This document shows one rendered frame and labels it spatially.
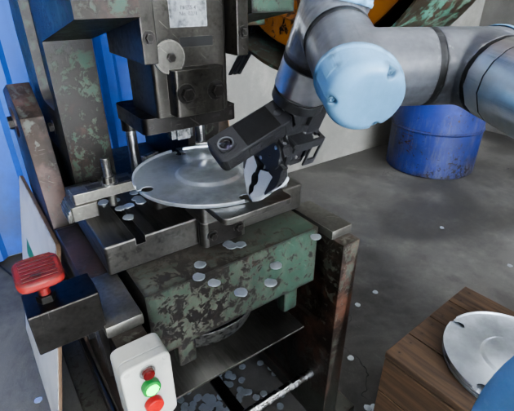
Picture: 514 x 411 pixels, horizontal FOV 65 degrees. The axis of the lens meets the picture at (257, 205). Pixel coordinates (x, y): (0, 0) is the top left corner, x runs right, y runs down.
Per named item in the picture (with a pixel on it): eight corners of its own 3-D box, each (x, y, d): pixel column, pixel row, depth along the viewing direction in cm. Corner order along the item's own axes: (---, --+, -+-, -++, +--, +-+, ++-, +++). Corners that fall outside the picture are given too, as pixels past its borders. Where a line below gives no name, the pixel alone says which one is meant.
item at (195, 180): (232, 139, 96) (232, 136, 95) (314, 180, 75) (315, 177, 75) (111, 166, 81) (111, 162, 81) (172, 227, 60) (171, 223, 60)
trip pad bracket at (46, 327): (120, 377, 68) (99, 285, 58) (59, 407, 63) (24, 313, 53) (109, 353, 72) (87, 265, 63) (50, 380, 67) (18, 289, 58)
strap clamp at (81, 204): (153, 200, 84) (147, 154, 79) (69, 223, 76) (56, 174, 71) (143, 190, 89) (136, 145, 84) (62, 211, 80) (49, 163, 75)
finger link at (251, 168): (273, 192, 70) (290, 153, 64) (245, 201, 67) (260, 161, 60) (263, 179, 72) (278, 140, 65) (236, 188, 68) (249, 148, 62)
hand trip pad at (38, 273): (77, 314, 57) (65, 271, 54) (31, 333, 54) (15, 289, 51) (66, 288, 62) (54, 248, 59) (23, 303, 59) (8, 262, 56)
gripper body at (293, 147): (312, 167, 63) (344, 103, 54) (270, 181, 58) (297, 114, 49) (284, 135, 66) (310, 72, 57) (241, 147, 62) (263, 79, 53)
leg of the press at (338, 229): (353, 412, 118) (408, 108, 75) (325, 434, 112) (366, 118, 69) (202, 260, 184) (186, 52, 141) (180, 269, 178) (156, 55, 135)
